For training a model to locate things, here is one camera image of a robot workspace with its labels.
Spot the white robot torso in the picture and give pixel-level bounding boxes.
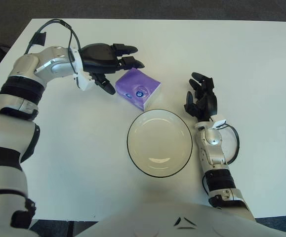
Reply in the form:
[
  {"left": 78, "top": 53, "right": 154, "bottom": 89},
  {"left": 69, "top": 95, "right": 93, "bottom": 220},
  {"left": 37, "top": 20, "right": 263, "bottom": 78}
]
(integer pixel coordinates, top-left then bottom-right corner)
[{"left": 76, "top": 195, "right": 286, "bottom": 237}]

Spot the purple tissue paper pack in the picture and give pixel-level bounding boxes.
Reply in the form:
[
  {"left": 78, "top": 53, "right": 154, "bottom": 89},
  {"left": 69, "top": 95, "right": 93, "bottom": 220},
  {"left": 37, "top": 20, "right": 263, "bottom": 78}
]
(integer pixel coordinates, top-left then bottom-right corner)
[{"left": 115, "top": 68, "right": 162, "bottom": 112}]

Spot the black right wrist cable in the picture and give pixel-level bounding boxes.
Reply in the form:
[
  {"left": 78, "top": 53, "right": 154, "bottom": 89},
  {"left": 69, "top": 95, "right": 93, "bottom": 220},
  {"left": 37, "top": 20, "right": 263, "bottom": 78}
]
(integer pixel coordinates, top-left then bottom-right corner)
[{"left": 223, "top": 123, "right": 240, "bottom": 165}]

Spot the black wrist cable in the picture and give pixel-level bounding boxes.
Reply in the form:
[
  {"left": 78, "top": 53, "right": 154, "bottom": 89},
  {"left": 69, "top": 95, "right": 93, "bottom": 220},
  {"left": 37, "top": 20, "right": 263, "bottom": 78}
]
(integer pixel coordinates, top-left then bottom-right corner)
[
  {"left": 223, "top": 123, "right": 240, "bottom": 165},
  {"left": 25, "top": 19, "right": 82, "bottom": 75}
]

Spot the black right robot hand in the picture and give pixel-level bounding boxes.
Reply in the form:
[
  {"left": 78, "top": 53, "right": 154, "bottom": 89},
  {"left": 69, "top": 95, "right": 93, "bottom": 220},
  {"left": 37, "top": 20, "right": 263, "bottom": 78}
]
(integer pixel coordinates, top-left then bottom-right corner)
[{"left": 184, "top": 72, "right": 219, "bottom": 122}]

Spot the black table leg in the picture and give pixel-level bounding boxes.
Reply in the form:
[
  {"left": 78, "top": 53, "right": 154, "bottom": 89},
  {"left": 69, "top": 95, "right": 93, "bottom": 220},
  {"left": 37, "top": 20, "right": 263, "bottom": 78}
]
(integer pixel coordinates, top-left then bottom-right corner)
[{"left": 67, "top": 221, "right": 76, "bottom": 237}]

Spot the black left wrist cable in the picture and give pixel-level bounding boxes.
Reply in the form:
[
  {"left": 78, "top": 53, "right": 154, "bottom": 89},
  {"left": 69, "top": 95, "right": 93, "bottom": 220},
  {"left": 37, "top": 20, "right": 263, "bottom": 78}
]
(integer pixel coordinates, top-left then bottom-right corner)
[{"left": 25, "top": 19, "right": 82, "bottom": 75}]

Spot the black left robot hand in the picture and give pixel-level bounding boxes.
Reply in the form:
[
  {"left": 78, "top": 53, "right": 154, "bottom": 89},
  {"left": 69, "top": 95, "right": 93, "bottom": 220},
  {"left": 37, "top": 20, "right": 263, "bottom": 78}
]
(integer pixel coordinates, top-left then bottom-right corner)
[{"left": 80, "top": 43, "right": 145, "bottom": 96}]

